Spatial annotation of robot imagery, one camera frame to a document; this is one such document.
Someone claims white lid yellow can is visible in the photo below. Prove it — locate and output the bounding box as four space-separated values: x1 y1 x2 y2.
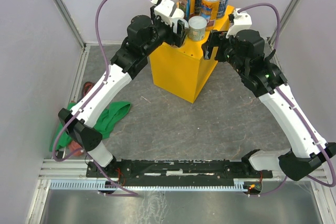
171 8 189 29

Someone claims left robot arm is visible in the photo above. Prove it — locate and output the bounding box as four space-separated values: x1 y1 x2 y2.
58 15 188 167

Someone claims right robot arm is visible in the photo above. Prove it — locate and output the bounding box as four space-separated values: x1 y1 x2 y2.
202 29 335 181

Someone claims yellow box counter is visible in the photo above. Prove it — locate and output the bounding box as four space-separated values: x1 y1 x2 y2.
148 5 236 104

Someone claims green cloth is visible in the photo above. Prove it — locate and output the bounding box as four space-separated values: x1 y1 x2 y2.
49 101 131 152

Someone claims red cloth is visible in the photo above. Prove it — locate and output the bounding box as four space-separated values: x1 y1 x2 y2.
68 141 83 157

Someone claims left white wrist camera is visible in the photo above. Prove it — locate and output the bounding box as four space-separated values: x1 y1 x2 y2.
151 0 178 26

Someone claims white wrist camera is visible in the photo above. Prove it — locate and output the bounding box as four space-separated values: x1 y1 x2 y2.
151 0 178 26
226 8 252 39

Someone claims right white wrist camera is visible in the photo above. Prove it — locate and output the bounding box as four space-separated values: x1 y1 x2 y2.
226 8 252 39

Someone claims grey slotted cable duct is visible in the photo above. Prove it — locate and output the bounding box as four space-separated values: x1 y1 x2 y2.
49 179 249 190

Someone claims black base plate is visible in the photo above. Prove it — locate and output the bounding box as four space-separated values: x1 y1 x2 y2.
103 159 273 187

